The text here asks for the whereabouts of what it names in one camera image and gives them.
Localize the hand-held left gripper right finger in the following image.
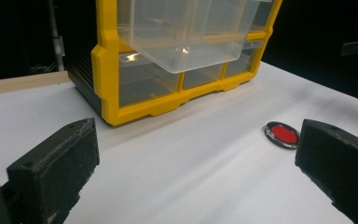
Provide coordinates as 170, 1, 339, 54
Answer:
295, 119, 358, 224

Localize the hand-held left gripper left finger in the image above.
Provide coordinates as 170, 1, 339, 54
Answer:
6, 118, 101, 224

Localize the red oval chrome-rimmed badge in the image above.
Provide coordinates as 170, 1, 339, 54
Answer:
264, 120, 301, 150

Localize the large clear plastic drawer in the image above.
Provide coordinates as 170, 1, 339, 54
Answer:
117, 0, 264, 75

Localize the small clear plastic drawer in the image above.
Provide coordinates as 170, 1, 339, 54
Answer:
249, 0, 275, 33
224, 39, 264, 78
182, 63, 225, 91

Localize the yellow black drawer cabinet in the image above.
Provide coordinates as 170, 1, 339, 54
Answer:
66, 0, 283, 127

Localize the medium clear plastic drawer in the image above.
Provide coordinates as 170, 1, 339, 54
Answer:
118, 50, 182, 108

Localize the metal stand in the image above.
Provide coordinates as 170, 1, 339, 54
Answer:
47, 0, 66, 73

